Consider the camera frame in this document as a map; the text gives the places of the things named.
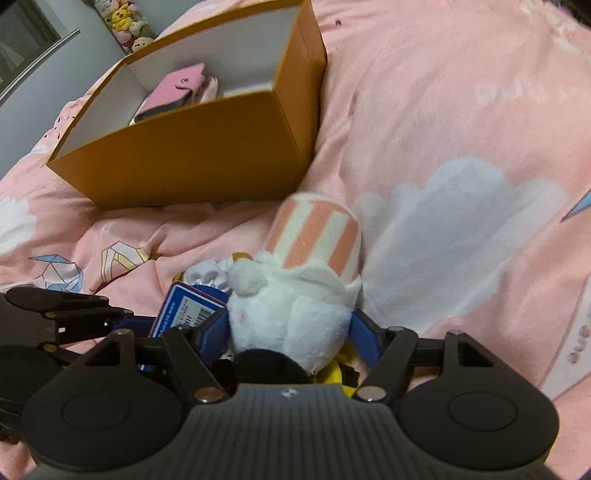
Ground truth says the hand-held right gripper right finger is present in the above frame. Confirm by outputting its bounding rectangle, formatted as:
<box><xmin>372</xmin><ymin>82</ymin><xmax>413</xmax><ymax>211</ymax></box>
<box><xmin>349</xmin><ymin>308</ymin><xmax>498</xmax><ymax>402</ymax></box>

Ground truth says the pink printed blanket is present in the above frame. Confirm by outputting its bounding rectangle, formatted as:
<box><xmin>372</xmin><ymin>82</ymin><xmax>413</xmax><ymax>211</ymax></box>
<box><xmin>0</xmin><ymin>0</ymin><xmax>591</xmax><ymax>476</ymax></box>

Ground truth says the pale pink cloth item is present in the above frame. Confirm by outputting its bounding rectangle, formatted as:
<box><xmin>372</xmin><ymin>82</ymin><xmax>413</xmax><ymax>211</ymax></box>
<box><xmin>198</xmin><ymin>76</ymin><xmax>221</xmax><ymax>104</ymax></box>

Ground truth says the small yellow item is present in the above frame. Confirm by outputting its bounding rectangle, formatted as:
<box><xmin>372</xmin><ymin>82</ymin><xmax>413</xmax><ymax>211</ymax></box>
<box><xmin>318</xmin><ymin>354</ymin><xmax>360</xmax><ymax>398</ymax></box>

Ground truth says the grey sliding-door wardrobe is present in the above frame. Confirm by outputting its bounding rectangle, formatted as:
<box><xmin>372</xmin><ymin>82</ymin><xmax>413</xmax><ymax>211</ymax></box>
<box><xmin>0</xmin><ymin>0</ymin><xmax>82</xmax><ymax>104</ymax></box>

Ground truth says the pink snap wallet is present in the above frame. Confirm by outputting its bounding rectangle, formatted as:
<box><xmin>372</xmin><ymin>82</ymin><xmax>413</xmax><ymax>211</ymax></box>
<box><xmin>133</xmin><ymin>62</ymin><xmax>206</xmax><ymax>124</ymax></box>

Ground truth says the small white figurine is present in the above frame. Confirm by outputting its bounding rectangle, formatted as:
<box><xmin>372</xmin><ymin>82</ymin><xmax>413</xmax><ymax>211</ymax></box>
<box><xmin>184</xmin><ymin>259</ymin><xmax>232</xmax><ymax>292</ymax></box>

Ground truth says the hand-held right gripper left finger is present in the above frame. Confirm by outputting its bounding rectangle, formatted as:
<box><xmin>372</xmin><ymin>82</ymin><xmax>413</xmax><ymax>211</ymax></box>
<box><xmin>81</xmin><ymin>308</ymin><xmax>230</xmax><ymax>403</ymax></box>

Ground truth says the orange cardboard box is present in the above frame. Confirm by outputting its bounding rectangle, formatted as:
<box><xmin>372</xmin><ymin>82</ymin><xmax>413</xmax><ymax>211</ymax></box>
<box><xmin>46</xmin><ymin>0</ymin><xmax>328</xmax><ymax>210</ymax></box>

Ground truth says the blue and white card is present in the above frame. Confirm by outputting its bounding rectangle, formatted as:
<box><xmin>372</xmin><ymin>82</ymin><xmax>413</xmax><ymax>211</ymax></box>
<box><xmin>150</xmin><ymin>282</ymin><xmax>228</xmax><ymax>341</ymax></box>

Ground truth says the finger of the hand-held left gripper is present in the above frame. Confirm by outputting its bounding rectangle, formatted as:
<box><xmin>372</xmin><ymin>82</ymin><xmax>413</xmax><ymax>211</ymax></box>
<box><xmin>4</xmin><ymin>285</ymin><xmax>160</xmax><ymax>343</ymax></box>

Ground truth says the white plush toy striped hat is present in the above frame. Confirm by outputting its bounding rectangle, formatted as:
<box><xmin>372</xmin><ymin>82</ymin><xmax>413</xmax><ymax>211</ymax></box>
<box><xmin>226</xmin><ymin>191</ymin><xmax>364</xmax><ymax>374</ymax></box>

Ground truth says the row of small plush toys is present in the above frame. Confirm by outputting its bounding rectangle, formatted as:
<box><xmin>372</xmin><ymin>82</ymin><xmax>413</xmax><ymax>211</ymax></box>
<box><xmin>95</xmin><ymin>0</ymin><xmax>156</xmax><ymax>55</ymax></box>

